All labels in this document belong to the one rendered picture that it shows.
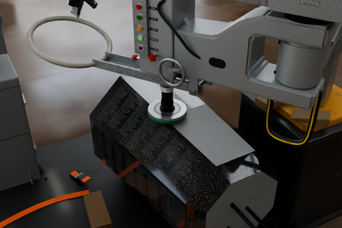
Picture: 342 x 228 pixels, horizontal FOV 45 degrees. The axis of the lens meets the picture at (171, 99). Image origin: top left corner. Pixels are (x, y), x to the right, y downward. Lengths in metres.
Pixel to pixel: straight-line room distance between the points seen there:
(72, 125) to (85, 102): 0.39
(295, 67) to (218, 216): 0.81
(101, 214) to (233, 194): 0.98
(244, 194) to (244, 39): 0.78
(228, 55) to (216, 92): 2.28
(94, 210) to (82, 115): 1.31
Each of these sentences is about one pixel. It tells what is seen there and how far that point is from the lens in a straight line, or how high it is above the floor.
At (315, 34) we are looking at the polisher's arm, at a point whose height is 1.48.
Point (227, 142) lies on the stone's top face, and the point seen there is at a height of 0.80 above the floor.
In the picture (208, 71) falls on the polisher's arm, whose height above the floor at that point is 1.20.
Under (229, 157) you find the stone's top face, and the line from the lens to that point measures 2.03.
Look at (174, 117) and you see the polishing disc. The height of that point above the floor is 0.85.
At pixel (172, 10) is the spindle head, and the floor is 1.46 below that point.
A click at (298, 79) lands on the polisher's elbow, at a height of 1.27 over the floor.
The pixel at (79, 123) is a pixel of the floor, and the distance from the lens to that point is 3.71.
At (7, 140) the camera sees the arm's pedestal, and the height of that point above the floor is 0.41.
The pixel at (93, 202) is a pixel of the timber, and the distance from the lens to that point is 2.77.
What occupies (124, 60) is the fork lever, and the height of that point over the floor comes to 1.04.
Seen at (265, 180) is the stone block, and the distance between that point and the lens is 2.14.
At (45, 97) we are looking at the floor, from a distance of 4.17.
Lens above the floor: 2.10
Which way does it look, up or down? 32 degrees down
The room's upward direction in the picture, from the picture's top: straight up
